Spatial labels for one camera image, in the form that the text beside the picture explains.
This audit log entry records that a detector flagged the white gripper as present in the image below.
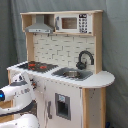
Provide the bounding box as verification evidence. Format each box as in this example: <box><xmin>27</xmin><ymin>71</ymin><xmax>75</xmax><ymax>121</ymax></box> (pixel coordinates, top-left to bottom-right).
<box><xmin>11</xmin><ymin>72</ymin><xmax>31</xmax><ymax>87</ymax></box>

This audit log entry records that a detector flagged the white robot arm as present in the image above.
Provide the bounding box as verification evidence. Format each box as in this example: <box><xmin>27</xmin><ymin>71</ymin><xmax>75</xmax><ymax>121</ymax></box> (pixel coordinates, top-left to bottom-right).
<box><xmin>0</xmin><ymin>72</ymin><xmax>40</xmax><ymax>128</ymax></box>

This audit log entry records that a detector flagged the wooden toy kitchen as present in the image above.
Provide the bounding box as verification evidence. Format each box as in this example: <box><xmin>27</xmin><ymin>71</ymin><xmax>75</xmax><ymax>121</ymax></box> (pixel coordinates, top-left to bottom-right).
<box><xmin>9</xmin><ymin>10</ymin><xmax>115</xmax><ymax>128</ymax></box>

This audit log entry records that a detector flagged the right red oven knob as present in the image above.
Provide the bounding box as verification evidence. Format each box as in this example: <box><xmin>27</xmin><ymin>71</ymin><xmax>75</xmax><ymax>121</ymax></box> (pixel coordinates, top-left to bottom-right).
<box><xmin>32</xmin><ymin>82</ymin><xmax>37</xmax><ymax>89</ymax></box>

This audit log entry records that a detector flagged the black toy stovetop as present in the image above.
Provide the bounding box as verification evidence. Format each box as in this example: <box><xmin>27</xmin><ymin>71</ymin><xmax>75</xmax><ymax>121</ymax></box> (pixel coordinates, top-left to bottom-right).
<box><xmin>20</xmin><ymin>61</ymin><xmax>56</xmax><ymax>72</ymax></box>

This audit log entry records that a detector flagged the grey ice dispenser panel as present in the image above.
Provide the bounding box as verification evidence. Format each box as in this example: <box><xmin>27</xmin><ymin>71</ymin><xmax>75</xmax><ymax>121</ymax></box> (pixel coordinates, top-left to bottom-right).
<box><xmin>55</xmin><ymin>93</ymin><xmax>71</xmax><ymax>120</ymax></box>

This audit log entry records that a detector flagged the grey toy sink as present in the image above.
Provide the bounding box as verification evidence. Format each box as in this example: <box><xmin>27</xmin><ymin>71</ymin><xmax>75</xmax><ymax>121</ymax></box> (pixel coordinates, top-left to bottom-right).
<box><xmin>53</xmin><ymin>67</ymin><xmax>92</xmax><ymax>81</ymax></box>

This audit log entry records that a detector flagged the grey range hood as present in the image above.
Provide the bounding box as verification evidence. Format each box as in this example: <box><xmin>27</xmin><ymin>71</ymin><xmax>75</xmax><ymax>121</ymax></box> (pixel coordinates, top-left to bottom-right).
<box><xmin>25</xmin><ymin>15</ymin><xmax>54</xmax><ymax>34</ymax></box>

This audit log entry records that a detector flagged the black toy faucet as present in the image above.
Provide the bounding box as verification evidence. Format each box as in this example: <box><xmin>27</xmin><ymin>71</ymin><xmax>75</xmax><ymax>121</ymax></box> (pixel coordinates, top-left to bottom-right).
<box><xmin>75</xmin><ymin>50</ymin><xmax>95</xmax><ymax>71</ymax></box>

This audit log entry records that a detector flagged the toy microwave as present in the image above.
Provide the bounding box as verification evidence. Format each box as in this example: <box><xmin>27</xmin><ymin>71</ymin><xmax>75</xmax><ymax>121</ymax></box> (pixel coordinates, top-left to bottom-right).
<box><xmin>55</xmin><ymin>14</ymin><xmax>92</xmax><ymax>34</ymax></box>

